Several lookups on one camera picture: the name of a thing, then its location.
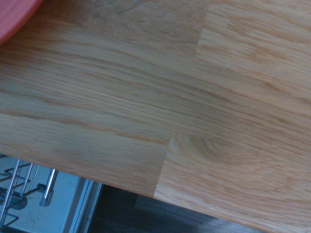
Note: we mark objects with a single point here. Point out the red round plate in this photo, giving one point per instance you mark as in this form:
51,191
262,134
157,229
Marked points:
12,14

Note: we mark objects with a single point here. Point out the steel dishwasher door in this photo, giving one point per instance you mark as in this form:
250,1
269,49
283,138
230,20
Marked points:
69,206

